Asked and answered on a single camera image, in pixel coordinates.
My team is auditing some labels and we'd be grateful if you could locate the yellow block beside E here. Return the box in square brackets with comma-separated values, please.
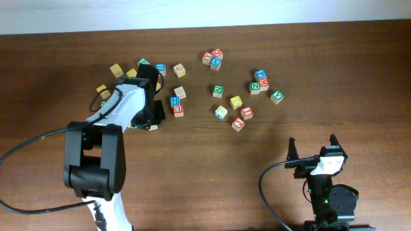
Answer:
[126, 69, 137, 78]

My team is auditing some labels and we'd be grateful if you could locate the green block N centre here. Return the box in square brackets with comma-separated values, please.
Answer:
[213, 85, 224, 98]

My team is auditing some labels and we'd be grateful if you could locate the yellow block far left top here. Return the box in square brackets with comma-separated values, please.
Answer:
[110, 64, 124, 78]

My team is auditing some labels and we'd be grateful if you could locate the green block V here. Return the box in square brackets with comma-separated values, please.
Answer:
[270, 90, 284, 105]

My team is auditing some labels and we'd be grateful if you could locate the plain wooden block centre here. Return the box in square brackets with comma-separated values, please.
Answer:
[174, 86, 186, 99]

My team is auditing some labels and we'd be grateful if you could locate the wooden block blue side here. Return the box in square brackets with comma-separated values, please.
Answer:
[214, 106, 228, 120]

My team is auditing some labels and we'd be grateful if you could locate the blue block D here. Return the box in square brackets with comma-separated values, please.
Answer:
[155, 63, 166, 76]

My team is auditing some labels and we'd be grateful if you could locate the red block Y top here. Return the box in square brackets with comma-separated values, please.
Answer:
[202, 52, 213, 65]

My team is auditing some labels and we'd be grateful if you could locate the green block N right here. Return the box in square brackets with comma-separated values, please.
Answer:
[249, 82, 261, 95]

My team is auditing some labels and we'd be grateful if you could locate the red block M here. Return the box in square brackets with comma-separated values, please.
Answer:
[258, 78, 270, 91]

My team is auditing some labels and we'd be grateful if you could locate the blue block X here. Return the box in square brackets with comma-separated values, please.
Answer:
[209, 57, 222, 71]

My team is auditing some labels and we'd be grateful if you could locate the green block n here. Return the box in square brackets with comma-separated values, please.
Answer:
[249, 82, 261, 95]
[213, 85, 224, 98]

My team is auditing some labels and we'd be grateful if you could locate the red block 3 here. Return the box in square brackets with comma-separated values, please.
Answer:
[232, 117, 245, 132]

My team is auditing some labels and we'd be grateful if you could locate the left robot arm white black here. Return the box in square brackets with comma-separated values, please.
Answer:
[64, 64, 165, 230]

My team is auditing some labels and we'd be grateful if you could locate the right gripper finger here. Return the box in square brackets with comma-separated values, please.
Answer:
[286, 137, 299, 161]
[329, 133, 342, 151]

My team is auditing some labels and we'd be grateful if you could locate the blue block P right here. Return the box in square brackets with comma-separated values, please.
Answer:
[254, 69, 267, 81]

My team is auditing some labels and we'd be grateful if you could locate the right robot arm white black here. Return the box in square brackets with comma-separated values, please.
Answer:
[285, 134, 376, 231]

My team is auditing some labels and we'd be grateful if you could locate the blue block H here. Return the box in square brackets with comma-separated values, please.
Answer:
[170, 96, 180, 107]

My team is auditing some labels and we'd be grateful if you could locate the yellow block E centre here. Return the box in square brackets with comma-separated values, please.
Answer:
[230, 96, 243, 110]

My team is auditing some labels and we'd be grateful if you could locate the yellow block S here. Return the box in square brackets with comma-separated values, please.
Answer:
[156, 82, 162, 91]

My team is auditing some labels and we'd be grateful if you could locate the green block P top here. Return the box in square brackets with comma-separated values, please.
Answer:
[137, 58, 150, 65]

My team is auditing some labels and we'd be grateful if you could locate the red block Q top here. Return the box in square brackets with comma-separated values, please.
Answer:
[211, 48, 223, 60]

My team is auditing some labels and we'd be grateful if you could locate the wooden block yellow side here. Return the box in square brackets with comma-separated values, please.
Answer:
[173, 64, 186, 78]

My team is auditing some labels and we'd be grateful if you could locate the red block I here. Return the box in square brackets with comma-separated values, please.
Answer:
[241, 107, 254, 120]

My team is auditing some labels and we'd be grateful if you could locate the yellow block left edge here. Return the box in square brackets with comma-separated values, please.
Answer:
[96, 85, 111, 99]

